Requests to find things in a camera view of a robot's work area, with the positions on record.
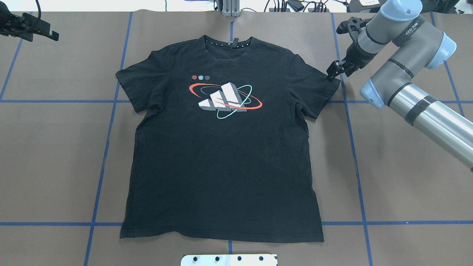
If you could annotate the aluminium frame post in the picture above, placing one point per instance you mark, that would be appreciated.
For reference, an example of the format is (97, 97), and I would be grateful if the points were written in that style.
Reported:
(229, 8)

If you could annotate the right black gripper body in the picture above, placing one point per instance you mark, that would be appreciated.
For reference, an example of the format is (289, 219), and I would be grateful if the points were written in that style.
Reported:
(357, 56)

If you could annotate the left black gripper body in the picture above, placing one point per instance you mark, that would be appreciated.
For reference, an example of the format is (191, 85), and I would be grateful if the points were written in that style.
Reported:
(23, 24)

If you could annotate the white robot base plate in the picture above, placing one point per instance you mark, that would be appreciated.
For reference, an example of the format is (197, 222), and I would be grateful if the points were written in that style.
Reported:
(230, 260)

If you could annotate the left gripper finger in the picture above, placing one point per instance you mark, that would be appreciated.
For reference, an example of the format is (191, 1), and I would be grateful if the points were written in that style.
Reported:
(53, 35)
(43, 26)

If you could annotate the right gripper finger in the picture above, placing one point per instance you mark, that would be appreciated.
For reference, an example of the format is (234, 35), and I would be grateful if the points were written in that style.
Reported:
(333, 72)
(338, 63)

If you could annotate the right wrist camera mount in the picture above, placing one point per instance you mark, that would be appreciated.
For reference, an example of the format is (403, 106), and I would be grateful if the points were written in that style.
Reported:
(353, 26)

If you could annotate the black printed t-shirt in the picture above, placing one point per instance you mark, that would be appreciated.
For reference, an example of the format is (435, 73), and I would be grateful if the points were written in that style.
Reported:
(223, 149)

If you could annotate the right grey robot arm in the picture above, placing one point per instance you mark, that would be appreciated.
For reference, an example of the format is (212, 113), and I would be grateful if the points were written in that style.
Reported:
(419, 45)

